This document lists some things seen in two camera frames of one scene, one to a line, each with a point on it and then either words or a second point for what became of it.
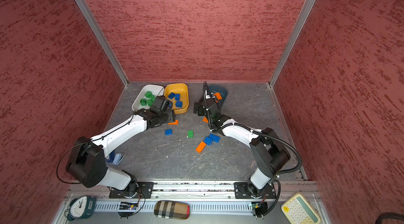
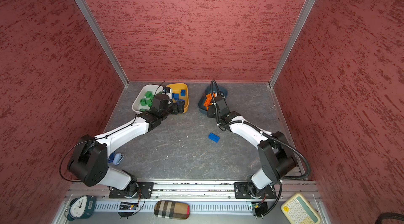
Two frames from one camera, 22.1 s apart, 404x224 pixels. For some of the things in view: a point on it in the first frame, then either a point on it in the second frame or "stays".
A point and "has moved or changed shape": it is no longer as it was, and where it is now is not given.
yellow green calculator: [298, 210] stays
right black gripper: [202, 107] -> [210, 113]
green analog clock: [81, 207] stays
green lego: [148, 94] stays
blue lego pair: [208, 140] has moved or changed shape
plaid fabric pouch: [172, 210] stays
